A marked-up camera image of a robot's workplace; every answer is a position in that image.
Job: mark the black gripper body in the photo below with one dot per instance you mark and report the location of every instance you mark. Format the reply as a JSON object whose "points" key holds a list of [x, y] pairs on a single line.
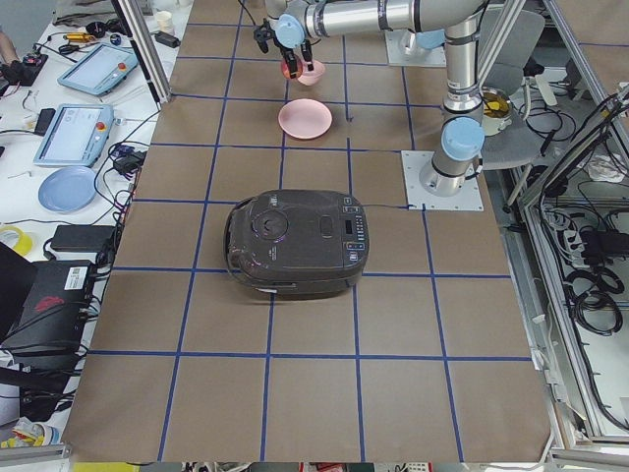
{"points": [[290, 55]]}

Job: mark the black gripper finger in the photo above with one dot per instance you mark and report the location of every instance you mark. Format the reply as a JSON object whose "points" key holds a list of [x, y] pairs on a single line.
{"points": [[307, 54], [290, 57]]}

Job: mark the red yellow apple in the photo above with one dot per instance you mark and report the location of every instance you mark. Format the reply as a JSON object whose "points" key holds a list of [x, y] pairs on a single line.
{"points": [[292, 75]]}

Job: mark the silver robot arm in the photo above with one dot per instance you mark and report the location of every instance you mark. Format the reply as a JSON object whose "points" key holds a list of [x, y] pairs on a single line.
{"points": [[462, 136]]}

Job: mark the pink bowl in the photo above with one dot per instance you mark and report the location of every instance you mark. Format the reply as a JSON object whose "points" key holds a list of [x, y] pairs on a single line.
{"points": [[311, 77]]}

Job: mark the pink plate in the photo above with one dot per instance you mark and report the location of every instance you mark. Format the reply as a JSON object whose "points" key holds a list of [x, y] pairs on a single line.
{"points": [[304, 118]]}

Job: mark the blue plate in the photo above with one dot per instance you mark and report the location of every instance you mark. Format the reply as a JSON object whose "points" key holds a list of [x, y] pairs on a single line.
{"points": [[67, 189]]}

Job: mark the white paper cup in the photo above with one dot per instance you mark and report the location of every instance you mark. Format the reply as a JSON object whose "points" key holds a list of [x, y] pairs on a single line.
{"points": [[164, 20]]}

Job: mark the upper teach pendant tablet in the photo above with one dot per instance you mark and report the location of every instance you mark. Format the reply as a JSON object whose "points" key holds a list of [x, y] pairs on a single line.
{"points": [[102, 70]]}

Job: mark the teach pendant tablet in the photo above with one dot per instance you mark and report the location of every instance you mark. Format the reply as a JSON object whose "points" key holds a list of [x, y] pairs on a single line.
{"points": [[102, 70], [76, 135]]}

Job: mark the dark rice cooker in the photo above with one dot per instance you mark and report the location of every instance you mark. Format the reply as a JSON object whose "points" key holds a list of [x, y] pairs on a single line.
{"points": [[297, 242]]}

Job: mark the lower teach pendant tablet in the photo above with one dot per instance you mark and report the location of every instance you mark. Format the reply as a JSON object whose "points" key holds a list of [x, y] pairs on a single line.
{"points": [[76, 135]]}

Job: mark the black smartphone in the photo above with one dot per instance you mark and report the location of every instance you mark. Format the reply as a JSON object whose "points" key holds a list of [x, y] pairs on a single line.
{"points": [[44, 120]]}

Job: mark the black power adapter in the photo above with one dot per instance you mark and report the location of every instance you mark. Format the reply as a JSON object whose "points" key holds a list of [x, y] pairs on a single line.
{"points": [[81, 238]]}

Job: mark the yellow tape roll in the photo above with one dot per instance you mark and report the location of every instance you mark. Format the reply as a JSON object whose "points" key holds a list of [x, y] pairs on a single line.
{"points": [[16, 239]]}

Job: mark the black computer box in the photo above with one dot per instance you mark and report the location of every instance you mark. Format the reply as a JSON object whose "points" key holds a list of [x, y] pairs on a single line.
{"points": [[48, 332]]}

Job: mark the aluminium frame post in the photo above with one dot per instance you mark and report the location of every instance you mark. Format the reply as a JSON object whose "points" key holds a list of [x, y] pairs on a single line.
{"points": [[132, 20]]}

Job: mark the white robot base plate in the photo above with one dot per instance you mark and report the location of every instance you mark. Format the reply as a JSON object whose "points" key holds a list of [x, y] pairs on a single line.
{"points": [[426, 189]]}

